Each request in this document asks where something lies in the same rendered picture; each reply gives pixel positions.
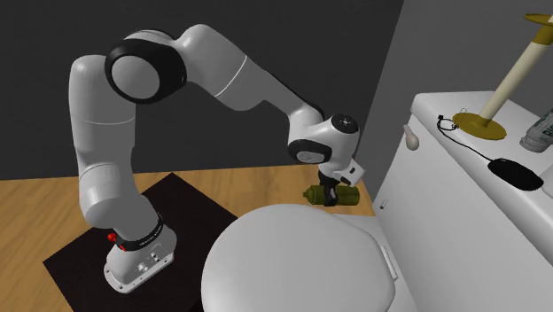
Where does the white tube with green print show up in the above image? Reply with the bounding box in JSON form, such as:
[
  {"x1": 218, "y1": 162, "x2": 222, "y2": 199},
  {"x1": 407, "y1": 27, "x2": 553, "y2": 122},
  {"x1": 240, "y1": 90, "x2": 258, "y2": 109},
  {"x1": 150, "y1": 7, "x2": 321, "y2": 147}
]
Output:
[{"x1": 518, "y1": 107, "x2": 553, "y2": 154}]

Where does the white toilet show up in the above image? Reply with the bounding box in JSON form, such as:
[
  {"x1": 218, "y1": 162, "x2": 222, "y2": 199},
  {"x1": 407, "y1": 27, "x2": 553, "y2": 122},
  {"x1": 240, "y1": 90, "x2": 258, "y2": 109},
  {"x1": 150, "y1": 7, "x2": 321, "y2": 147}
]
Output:
[{"x1": 199, "y1": 90, "x2": 553, "y2": 312}]

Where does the gold stand with cream pole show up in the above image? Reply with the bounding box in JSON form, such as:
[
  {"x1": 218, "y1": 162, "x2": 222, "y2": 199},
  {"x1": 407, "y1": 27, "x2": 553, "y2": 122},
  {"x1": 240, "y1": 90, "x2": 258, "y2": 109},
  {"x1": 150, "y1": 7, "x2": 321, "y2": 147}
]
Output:
[{"x1": 451, "y1": 12, "x2": 553, "y2": 142}]

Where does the dark robot stand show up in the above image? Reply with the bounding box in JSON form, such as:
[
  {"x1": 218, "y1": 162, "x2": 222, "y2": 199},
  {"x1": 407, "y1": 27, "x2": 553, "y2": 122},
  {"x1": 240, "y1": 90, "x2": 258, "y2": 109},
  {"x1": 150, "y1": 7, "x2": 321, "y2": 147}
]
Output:
[{"x1": 42, "y1": 171, "x2": 240, "y2": 312}]

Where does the olive green spray can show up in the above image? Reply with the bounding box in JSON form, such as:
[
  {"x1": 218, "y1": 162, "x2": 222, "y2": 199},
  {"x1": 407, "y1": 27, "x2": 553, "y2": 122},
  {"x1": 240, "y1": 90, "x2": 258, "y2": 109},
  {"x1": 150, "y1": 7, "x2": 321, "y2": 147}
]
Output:
[{"x1": 302, "y1": 183, "x2": 362, "y2": 207}]

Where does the black computer mouse with cable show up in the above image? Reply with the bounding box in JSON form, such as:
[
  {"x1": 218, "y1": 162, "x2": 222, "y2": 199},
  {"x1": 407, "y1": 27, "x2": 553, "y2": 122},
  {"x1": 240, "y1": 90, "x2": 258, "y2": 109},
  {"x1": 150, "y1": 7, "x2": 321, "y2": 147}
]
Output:
[{"x1": 436, "y1": 113, "x2": 545, "y2": 192}]

